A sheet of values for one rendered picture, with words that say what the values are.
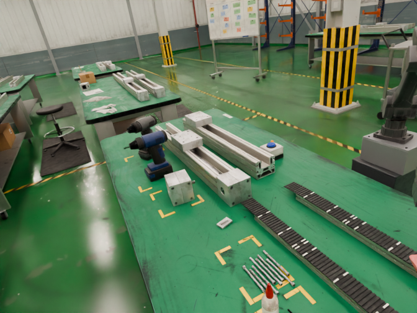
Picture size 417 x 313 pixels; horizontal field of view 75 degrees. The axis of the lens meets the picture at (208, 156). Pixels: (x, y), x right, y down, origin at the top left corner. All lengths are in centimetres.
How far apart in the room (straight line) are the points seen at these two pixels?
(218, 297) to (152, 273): 22
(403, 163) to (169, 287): 96
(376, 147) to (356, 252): 54
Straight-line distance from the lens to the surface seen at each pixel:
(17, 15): 1595
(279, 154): 134
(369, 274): 87
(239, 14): 681
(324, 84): 442
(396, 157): 128
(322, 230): 96
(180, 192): 108
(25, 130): 525
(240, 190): 103
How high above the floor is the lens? 142
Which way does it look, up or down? 27 degrees down
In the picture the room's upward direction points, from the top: 9 degrees counter-clockwise
